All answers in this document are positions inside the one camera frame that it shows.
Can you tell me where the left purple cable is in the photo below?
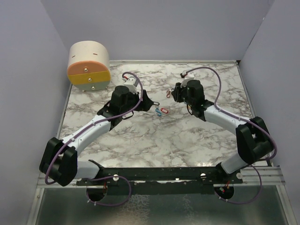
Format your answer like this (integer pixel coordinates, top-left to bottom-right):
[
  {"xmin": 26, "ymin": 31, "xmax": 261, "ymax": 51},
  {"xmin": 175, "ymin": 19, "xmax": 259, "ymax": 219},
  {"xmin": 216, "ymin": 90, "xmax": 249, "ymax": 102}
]
[{"xmin": 44, "ymin": 72, "xmax": 144, "ymax": 207}]

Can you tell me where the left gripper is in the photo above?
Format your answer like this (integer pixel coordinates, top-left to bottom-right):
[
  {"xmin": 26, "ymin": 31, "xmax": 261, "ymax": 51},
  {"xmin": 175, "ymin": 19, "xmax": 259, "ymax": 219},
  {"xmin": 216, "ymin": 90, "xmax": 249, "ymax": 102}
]
[{"xmin": 120, "ymin": 89, "xmax": 153, "ymax": 114}]

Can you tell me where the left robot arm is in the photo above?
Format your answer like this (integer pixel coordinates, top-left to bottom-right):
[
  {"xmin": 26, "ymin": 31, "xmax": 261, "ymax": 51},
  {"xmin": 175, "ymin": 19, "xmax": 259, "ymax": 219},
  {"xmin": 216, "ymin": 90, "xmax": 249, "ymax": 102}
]
[{"xmin": 39, "ymin": 85, "xmax": 159, "ymax": 187}]

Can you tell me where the round three-drawer storage box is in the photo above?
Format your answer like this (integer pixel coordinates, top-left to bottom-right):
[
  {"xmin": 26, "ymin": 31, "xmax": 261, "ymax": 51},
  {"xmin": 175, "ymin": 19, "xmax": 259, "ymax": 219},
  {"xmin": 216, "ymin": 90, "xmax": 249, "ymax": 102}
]
[{"xmin": 67, "ymin": 41, "xmax": 111, "ymax": 91}]

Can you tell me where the aluminium rail frame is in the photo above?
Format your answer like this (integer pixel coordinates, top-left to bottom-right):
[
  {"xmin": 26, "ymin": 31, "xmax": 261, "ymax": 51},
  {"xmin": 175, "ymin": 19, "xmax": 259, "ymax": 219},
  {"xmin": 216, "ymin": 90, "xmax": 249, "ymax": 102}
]
[{"xmin": 37, "ymin": 167, "xmax": 287, "ymax": 188}]

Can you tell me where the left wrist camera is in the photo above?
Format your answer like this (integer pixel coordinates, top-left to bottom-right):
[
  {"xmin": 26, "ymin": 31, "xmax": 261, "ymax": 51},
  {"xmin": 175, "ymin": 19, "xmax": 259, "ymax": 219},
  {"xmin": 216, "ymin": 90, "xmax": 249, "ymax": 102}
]
[{"xmin": 124, "ymin": 77, "xmax": 138, "ymax": 94}]

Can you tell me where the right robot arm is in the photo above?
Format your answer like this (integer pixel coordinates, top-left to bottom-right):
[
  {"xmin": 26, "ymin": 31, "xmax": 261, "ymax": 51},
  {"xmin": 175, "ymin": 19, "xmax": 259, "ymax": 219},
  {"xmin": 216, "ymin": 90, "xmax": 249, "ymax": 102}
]
[{"xmin": 171, "ymin": 79, "xmax": 275, "ymax": 183}]

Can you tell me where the red key tag with key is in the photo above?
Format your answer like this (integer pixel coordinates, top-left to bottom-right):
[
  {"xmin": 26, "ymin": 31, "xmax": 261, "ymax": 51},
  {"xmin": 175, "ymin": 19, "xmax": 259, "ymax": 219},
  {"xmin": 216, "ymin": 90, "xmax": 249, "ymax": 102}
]
[{"xmin": 160, "ymin": 108, "xmax": 169, "ymax": 114}]

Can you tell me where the light blue carabiner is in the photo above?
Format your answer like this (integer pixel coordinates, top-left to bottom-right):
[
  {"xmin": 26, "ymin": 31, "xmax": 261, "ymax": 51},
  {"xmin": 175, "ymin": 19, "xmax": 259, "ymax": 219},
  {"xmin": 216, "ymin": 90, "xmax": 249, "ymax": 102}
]
[{"xmin": 155, "ymin": 108, "xmax": 162, "ymax": 116}]

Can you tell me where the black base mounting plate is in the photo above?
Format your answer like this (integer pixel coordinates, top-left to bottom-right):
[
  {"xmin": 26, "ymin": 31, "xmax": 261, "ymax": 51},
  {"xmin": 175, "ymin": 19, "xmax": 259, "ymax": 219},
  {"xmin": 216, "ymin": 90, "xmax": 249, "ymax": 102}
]
[{"xmin": 76, "ymin": 167, "xmax": 243, "ymax": 195}]

